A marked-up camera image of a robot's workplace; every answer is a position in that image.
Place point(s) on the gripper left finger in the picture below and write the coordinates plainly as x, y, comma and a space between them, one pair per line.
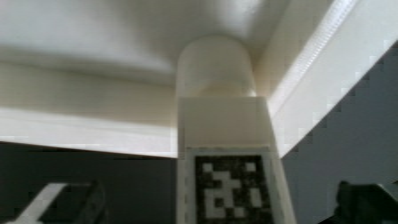
69, 204

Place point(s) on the white square tabletop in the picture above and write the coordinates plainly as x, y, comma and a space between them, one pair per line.
90, 64

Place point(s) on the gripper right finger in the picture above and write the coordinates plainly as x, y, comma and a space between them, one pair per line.
367, 204

